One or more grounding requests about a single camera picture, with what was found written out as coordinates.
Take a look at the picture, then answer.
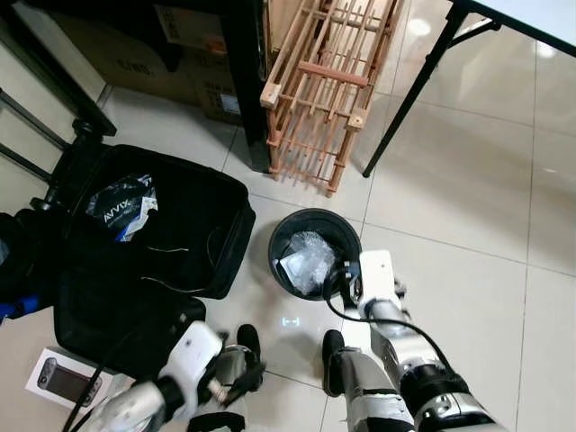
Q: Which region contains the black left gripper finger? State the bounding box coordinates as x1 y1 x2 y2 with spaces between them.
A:
229 358 267 394

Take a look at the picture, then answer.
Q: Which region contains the clear plastic wrapper trash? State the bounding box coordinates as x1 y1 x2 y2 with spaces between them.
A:
277 231 341 296

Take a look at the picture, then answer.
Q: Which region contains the black round rubbish bin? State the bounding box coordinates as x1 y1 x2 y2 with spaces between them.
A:
268 209 364 302

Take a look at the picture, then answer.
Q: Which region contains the robot right leg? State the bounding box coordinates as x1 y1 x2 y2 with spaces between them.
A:
321 329 417 432

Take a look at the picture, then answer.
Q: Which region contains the open black suitcase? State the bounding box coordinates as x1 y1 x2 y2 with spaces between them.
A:
52 144 257 379

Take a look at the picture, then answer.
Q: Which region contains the white handheld console box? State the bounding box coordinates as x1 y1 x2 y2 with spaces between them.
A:
24 347 115 411

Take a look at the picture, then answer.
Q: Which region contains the black printed plastic package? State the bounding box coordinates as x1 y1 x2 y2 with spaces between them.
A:
85 174 159 242

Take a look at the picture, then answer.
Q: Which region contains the wooden slatted rack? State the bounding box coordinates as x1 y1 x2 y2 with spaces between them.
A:
260 0 403 196

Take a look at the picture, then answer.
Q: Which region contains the black desk leg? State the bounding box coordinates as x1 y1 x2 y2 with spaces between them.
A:
219 0 273 174

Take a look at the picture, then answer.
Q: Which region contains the black bag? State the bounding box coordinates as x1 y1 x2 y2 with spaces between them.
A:
0 209 68 320

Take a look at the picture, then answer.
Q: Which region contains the black stand base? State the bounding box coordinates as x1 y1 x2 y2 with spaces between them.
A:
30 117 118 214

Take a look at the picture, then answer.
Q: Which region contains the large brown cardboard box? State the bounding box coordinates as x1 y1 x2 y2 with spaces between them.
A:
49 4 244 124

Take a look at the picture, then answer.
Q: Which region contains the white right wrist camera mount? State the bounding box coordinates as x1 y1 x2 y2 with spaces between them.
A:
358 250 400 307

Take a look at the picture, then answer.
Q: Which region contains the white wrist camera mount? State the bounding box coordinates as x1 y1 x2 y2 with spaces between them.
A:
159 321 225 421
358 250 400 307

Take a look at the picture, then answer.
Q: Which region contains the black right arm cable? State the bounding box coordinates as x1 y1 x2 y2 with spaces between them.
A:
322 261 454 372

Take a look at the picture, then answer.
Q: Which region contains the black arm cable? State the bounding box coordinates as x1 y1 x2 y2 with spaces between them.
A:
322 261 454 372
59 306 181 432

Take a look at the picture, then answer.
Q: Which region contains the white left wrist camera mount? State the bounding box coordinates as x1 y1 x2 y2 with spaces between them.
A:
159 321 225 421

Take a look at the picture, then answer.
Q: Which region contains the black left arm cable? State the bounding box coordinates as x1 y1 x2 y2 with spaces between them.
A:
59 306 181 432

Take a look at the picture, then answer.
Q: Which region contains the blue strap item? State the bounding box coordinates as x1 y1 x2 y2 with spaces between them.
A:
0 290 44 322

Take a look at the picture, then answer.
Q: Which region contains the black metal frame bar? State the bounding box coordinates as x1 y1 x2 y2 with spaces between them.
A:
0 13 118 181

